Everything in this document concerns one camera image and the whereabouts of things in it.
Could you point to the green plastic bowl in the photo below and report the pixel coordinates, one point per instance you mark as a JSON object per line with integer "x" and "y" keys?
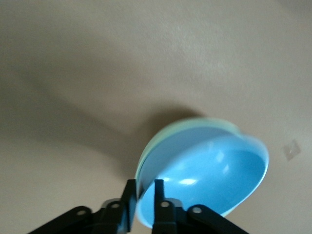
{"x": 170, "y": 126}

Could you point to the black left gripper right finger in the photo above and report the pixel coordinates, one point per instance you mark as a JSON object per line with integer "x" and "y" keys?
{"x": 168, "y": 219}

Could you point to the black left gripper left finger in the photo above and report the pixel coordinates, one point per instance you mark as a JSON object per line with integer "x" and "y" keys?
{"x": 114, "y": 217}

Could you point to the blue plastic bowl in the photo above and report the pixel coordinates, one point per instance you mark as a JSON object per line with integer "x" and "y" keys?
{"x": 207, "y": 165}

